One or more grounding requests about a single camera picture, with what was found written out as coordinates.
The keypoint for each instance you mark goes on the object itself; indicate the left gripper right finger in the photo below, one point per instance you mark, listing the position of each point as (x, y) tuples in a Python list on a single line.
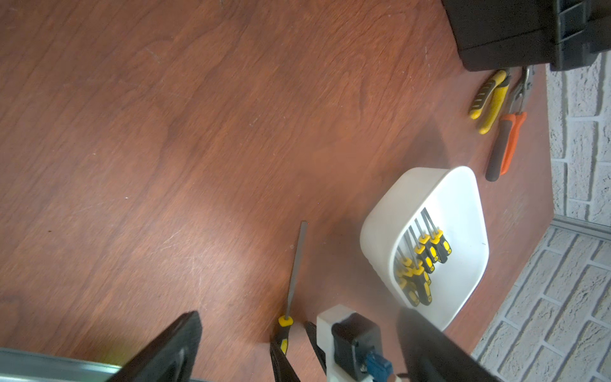
[(429, 355)]

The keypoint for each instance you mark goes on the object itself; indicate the aluminium mounting rail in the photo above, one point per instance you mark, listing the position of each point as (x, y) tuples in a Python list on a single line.
[(17, 365)]

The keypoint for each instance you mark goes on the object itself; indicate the yellow handled pliers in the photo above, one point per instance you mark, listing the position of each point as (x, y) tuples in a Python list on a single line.
[(489, 100)]

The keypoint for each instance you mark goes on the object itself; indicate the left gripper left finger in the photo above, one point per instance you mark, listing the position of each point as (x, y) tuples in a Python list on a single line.
[(170, 356)]

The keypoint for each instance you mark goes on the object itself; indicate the file yellow black handle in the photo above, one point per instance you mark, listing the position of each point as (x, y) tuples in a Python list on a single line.
[(416, 249), (438, 240), (421, 278), (405, 278)]

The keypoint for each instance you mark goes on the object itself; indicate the black plastic toolbox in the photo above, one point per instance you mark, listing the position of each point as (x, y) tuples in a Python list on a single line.
[(506, 34)]

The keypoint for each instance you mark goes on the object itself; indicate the white rectangular storage box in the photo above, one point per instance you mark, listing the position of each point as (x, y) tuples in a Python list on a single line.
[(421, 201)]

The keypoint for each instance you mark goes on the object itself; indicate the orange handled pliers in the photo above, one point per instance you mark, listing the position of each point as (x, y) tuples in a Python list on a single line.
[(509, 125)]

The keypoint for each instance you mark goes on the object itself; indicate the black handled round file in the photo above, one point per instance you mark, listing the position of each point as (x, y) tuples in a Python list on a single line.
[(428, 253)]

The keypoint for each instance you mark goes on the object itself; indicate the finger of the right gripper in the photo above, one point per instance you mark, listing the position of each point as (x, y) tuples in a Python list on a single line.
[(311, 331), (282, 369)]

